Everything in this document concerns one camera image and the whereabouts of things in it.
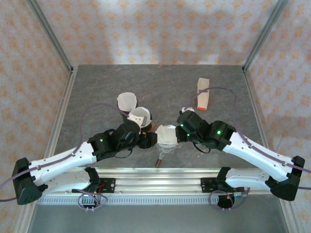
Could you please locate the thin black wire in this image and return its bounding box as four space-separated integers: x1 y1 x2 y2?
191 142 211 154
114 148 134 159

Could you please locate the aluminium frame rail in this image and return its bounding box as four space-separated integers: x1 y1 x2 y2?
242 69 279 161
14 203 37 233
44 66 79 161
279 200 303 233

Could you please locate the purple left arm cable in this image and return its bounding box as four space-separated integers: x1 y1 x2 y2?
0 103 129 212

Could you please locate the dark green plastic dripper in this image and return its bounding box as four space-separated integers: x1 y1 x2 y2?
126 110 154 131

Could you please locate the clear glass server wood handle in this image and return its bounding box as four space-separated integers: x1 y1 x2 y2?
155 144 180 168

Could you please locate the aluminium frame post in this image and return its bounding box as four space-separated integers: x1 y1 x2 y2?
26 0 75 73
242 0 291 73

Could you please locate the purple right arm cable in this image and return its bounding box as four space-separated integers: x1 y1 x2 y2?
183 87 311 211

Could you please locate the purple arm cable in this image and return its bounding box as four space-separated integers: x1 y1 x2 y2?
183 87 311 211
0 103 129 212

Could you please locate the wide aluminium base beam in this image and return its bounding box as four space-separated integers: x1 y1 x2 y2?
45 166 273 196

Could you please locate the white paper coffee filter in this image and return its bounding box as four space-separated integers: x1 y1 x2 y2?
117 92 138 112
155 124 178 144
128 106 152 128

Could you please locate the orange coffee filter box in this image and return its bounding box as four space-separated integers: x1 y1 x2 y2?
196 77 210 112

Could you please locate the white slotted cable duct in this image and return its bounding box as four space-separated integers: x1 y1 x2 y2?
38 197 238 205

